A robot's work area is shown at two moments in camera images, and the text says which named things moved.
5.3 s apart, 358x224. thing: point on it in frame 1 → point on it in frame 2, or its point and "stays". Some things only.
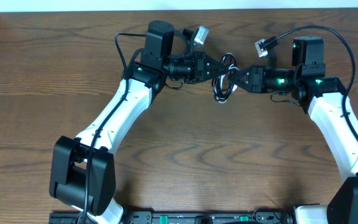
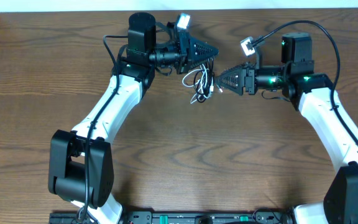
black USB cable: (225, 83) → (203, 80)
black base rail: (178, 218) stays
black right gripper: (256, 79) stays
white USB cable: (224, 83) → (202, 77)
